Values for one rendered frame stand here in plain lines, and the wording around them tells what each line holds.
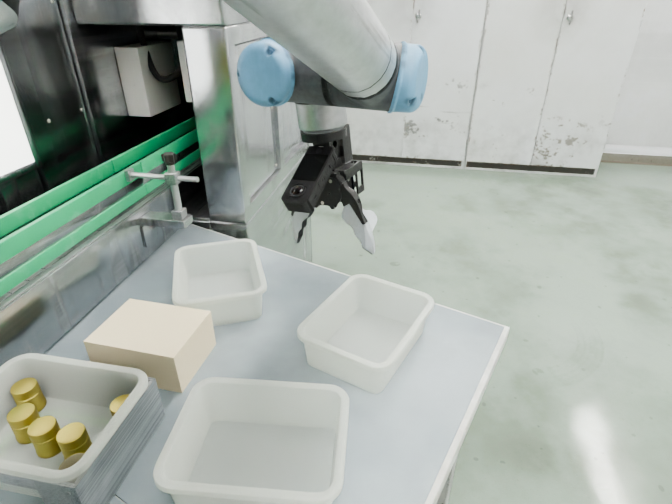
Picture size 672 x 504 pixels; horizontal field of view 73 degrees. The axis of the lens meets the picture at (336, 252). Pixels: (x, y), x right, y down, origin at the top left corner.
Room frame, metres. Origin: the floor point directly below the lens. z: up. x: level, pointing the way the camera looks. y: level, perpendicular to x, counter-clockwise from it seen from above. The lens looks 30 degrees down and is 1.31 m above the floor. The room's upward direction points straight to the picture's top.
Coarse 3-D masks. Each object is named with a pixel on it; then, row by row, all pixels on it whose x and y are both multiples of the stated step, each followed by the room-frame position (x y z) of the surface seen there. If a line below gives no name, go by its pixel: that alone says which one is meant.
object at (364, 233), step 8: (344, 208) 0.66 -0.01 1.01; (344, 216) 0.66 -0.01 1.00; (352, 216) 0.65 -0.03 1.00; (368, 216) 0.68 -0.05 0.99; (376, 216) 0.69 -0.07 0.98; (352, 224) 0.65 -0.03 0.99; (360, 224) 0.64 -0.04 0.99; (368, 224) 0.65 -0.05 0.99; (360, 232) 0.64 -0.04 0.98; (368, 232) 0.64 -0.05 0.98; (360, 240) 0.64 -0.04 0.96; (368, 240) 0.64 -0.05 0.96; (368, 248) 0.64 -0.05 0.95
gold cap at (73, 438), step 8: (72, 424) 0.41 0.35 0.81; (80, 424) 0.41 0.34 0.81; (64, 432) 0.40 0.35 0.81; (72, 432) 0.40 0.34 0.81; (80, 432) 0.40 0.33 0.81; (64, 440) 0.38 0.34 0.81; (72, 440) 0.38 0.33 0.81; (80, 440) 0.39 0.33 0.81; (88, 440) 0.40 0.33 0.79; (64, 448) 0.38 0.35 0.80; (72, 448) 0.38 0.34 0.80; (80, 448) 0.39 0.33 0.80; (88, 448) 0.39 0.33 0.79; (64, 456) 0.38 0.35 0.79
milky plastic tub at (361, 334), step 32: (352, 288) 0.73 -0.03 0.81; (384, 288) 0.73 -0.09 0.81; (320, 320) 0.64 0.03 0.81; (352, 320) 0.70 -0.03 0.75; (384, 320) 0.70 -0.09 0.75; (416, 320) 0.61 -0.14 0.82; (320, 352) 0.56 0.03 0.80; (352, 352) 0.61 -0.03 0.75; (384, 352) 0.61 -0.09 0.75; (352, 384) 0.54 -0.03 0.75; (384, 384) 0.53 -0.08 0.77
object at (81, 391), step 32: (0, 384) 0.47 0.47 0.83; (64, 384) 0.49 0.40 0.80; (96, 384) 0.48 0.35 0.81; (128, 384) 0.47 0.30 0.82; (0, 416) 0.44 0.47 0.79; (64, 416) 0.46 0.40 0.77; (96, 416) 0.46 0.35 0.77; (0, 448) 0.41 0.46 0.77; (32, 448) 0.41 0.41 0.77; (96, 448) 0.35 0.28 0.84; (64, 480) 0.32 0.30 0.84
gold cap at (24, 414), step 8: (16, 408) 0.43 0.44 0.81; (24, 408) 0.43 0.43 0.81; (32, 408) 0.43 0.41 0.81; (8, 416) 0.42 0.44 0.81; (16, 416) 0.42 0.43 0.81; (24, 416) 0.42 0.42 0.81; (32, 416) 0.43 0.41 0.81; (16, 424) 0.41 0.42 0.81; (24, 424) 0.42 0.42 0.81; (16, 432) 0.41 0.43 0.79; (24, 432) 0.41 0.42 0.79; (24, 440) 0.41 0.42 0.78
